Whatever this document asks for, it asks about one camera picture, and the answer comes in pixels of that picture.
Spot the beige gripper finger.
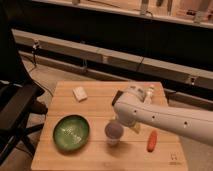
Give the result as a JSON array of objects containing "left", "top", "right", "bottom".
[{"left": 131, "top": 124, "right": 141, "bottom": 134}]

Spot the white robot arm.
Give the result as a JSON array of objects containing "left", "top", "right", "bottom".
[{"left": 112, "top": 85, "right": 213, "bottom": 146}]

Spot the orange carrot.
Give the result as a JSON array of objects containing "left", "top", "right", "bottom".
[{"left": 147, "top": 130, "right": 157, "bottom": 152}]

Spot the small white bottle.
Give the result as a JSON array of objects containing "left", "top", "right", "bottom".
[{"left": 144, "top": 85, "right": 154, "bottom": 104}]

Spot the black rectangular block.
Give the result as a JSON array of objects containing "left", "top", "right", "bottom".
[{"left": 111, "top": 90, "right": 123, "bottom": 106}]

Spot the green round plate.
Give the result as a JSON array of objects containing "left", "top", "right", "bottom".
[{"left": 52, "top": 115, "right": 90, "bottom": 152}]

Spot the white sponge block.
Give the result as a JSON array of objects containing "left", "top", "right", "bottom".
[{"left": 73, "top": 87, "right": 87, "bottom": 102}]

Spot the black office chair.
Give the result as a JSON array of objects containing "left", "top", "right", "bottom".
[{"left": 0, "top": 80, "right": 49, "bottom": 166}]

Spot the long grey wall rail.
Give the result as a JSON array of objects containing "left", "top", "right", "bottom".
[{"left": 12, "top": 29, "right": 213, "bottom": 89}]

